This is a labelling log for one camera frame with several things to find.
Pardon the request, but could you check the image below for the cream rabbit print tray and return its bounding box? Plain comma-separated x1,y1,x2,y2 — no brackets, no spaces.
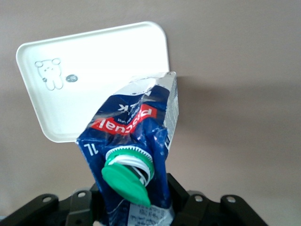
16,21,170,144

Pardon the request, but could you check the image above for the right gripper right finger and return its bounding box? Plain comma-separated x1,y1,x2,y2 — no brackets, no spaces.
164,173,269,226

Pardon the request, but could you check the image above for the blue milk carton green cap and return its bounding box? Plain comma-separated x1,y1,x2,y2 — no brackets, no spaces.
75,71,179,226

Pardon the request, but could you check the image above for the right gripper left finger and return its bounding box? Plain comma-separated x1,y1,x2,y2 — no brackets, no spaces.
0,182,104,226

